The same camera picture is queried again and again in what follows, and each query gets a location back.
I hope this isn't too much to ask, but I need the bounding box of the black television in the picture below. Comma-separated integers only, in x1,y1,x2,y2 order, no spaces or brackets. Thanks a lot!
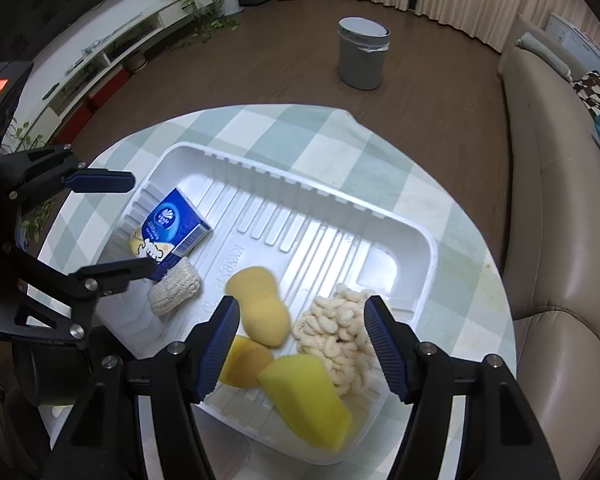
0,0,143,76

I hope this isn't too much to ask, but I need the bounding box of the leafy floor plant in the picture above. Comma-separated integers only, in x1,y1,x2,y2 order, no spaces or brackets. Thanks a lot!
2,120,55,241

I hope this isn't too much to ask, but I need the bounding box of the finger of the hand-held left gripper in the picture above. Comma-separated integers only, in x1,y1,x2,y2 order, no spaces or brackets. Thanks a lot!
2,242,161,351
0,144,135,211

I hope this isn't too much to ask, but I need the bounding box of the white appliance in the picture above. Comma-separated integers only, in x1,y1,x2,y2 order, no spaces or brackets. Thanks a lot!
547,12,600,76

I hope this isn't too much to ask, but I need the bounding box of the white tv cabinet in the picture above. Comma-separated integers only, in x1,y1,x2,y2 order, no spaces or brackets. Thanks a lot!
10,0,215,146

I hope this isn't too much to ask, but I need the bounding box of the beige sofa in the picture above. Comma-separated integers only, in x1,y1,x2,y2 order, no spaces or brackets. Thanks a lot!
497,15,600,451

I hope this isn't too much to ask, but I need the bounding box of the yellow rectangular sponge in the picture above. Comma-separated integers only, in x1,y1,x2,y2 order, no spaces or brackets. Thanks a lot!
257,354,355,452

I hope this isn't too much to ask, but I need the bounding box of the black cylindrical container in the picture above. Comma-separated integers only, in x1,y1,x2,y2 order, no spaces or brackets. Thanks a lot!
17,327,103,407

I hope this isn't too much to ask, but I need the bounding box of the grey trash can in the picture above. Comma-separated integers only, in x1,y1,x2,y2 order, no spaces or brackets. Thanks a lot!
338,16,392,92

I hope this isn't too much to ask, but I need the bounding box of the grey folded blanket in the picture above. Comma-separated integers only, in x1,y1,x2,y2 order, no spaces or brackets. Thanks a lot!
517,32,576,81

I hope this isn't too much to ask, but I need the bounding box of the beige knitted cloth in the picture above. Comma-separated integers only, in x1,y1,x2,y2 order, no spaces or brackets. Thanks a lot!
148,256,202,317

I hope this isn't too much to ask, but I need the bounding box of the green checkered tablecloth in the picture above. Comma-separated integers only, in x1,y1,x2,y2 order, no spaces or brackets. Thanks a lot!
37,102,516,480

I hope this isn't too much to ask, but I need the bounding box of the checkered pillow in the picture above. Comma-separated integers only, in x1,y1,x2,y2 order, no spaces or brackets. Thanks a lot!
572,71,600,111

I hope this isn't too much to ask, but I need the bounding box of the tan peanut-shaped sponge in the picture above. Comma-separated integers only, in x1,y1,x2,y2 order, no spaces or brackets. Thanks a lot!
228,266,291,350

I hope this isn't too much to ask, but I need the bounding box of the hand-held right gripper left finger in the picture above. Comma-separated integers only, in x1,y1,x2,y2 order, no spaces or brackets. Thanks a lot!
50,295,243,480

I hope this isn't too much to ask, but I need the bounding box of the cream chenille sponge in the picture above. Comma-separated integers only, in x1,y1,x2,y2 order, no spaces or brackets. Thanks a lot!
293,284,375,396

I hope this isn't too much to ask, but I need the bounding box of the yellow teardrop sponge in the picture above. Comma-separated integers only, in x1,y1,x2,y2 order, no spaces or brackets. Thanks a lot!
219,335,275,388

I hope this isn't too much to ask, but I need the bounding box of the blue tissue pack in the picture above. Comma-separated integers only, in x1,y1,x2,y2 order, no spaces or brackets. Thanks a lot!
128,188,213,281

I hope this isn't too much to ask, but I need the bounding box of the white plastic tray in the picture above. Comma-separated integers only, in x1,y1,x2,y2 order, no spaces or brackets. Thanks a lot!
104,142,441,466

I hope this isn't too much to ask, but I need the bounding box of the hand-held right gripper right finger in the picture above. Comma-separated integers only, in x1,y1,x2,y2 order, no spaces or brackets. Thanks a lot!
362,295,561,480

